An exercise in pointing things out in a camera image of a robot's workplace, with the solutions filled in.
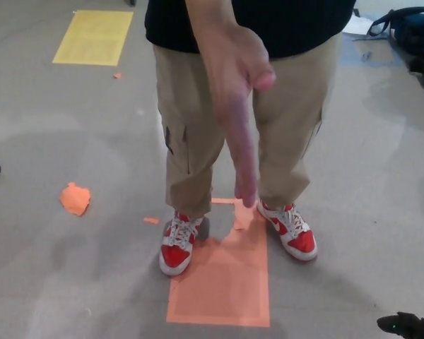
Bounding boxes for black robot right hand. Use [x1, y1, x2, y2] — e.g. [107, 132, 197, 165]
[376, 311, 424, 339]

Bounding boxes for person's bare hand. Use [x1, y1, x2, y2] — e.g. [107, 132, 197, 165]
[196, 20, 278, 209]

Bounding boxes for person's bare forearm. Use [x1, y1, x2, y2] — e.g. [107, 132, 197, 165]
[189, 0, 238, 32]

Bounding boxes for black t-shirt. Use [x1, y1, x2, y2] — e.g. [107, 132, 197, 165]
[144, 0, 357, 59]

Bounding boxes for khaki cargo trousers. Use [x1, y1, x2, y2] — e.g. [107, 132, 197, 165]
[152, 33, 342, 220]

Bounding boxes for white paper sheet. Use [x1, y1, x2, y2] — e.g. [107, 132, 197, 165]
[341, 9, 375, 36]

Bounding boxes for yellow floor marking rectangle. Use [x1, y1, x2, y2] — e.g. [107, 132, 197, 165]
[52, 10, 134, 67]

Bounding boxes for red and white sneaker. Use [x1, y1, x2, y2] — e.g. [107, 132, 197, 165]
[256, 199, 319, 263]
[158, 210, 204, 277]

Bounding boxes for dark blue backpack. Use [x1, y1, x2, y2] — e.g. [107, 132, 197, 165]
[366, 6, 424, 95]

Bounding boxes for orange floor marking rectangle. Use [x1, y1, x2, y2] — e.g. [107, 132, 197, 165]
[166, 197, 271, 328]

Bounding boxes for crumpled orange paper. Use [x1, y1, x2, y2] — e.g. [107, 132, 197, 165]
[59, 182, 92, 218]

